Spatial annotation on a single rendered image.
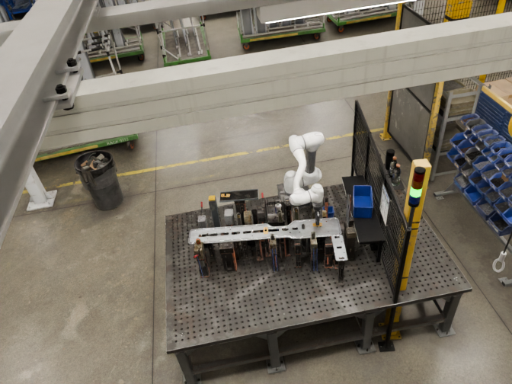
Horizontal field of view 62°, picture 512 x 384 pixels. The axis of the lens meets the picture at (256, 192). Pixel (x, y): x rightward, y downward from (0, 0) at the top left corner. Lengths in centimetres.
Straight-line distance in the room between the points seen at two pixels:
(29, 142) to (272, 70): 49
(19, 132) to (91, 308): 434
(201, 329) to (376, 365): 162
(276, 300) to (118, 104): 300
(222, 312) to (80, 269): 233
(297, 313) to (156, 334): 161
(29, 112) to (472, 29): 94
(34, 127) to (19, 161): 11
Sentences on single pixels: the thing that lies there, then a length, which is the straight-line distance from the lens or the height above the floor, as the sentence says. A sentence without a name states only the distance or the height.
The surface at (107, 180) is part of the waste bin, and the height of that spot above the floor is 49.
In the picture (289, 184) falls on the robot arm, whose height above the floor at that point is 100.
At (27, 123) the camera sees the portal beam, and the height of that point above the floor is 341.
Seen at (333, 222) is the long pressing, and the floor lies 100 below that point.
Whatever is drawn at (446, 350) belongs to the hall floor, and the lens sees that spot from 452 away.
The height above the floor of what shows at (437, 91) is 139.
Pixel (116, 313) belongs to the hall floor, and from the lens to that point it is 497.
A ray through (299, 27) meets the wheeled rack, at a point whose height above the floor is 29.
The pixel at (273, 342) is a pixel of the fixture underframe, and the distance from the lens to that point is 387.
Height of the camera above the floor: 377
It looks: 40 degrees down
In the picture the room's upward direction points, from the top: 7 degrees counter-clockwise
